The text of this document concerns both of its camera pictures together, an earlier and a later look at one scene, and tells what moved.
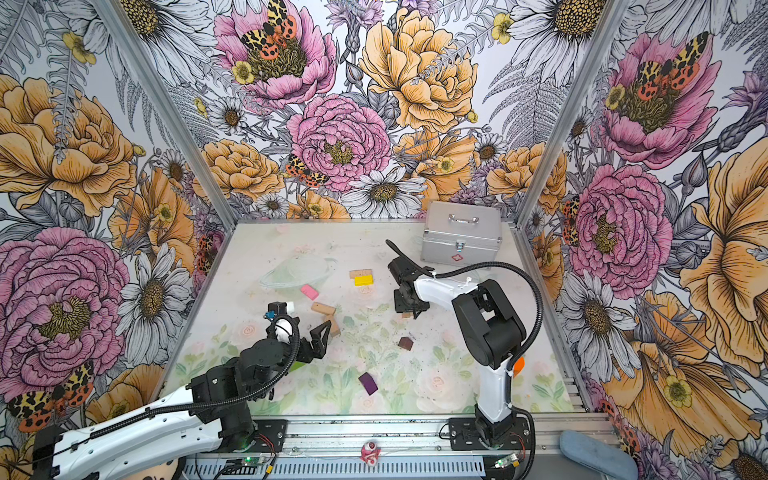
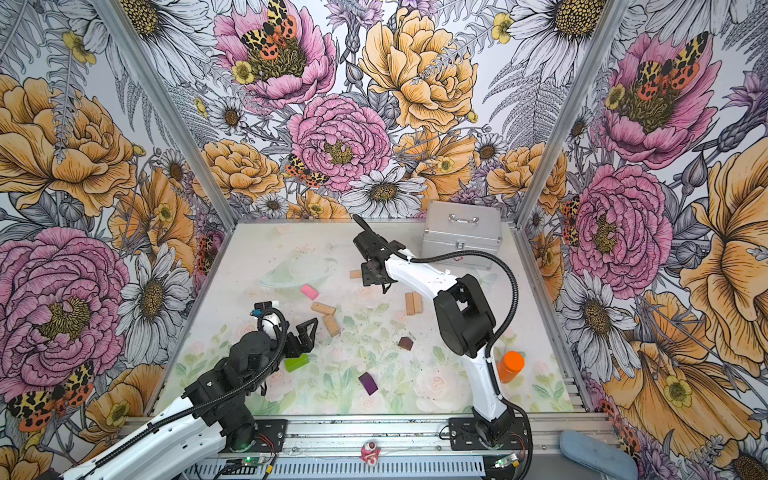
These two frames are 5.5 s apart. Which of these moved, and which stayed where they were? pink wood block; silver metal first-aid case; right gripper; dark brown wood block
Moved: right gripper
Stayed: silver metal first-aid case; dark brown wood block; pink wood block
